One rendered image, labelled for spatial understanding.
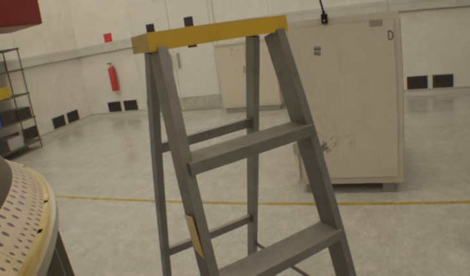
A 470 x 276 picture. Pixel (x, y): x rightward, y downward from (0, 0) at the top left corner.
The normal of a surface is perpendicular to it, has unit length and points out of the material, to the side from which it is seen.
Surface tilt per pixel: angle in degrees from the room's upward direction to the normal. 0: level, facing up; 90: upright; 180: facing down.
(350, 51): 90
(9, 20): 90
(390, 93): 90
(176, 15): 90
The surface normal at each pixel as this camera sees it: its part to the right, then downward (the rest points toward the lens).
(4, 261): 0.56, -0.82
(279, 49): -0.84, 0.31
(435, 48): -0.30, 0.31
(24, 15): 0.93, -0.04
